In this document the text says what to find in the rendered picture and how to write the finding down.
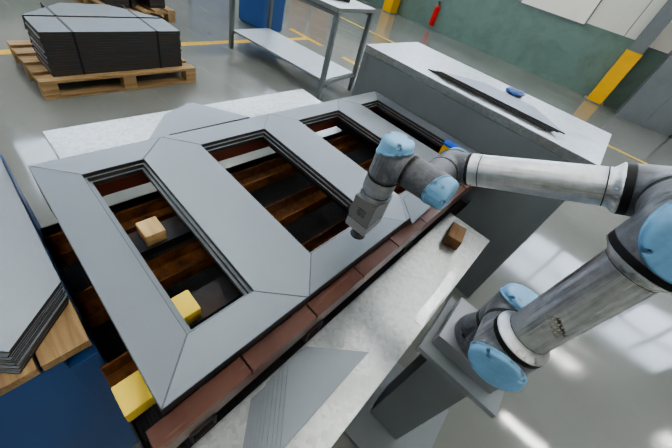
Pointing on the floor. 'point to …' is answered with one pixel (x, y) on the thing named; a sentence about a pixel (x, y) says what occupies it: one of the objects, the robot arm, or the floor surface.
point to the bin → (254, 3)
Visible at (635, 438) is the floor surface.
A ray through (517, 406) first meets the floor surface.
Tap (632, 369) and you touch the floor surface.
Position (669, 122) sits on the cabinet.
